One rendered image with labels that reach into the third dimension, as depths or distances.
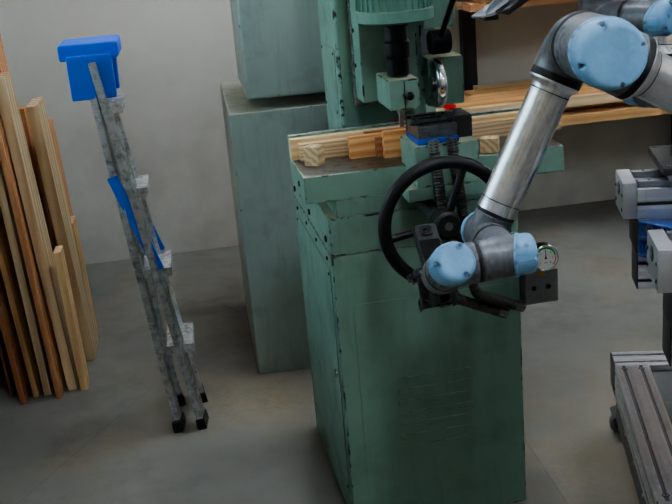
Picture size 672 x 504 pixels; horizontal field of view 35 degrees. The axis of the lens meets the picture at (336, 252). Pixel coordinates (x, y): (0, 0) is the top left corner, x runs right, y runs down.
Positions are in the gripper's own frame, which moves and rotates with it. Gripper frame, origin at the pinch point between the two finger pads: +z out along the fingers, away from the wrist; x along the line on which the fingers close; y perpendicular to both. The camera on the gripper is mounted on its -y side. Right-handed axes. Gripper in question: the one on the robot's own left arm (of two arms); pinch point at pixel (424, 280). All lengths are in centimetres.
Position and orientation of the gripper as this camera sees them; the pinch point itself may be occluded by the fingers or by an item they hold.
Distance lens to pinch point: 219.8
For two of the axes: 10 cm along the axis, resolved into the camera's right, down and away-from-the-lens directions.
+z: -0.6, 1.8, 9.8
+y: 1.8, 9.7, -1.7
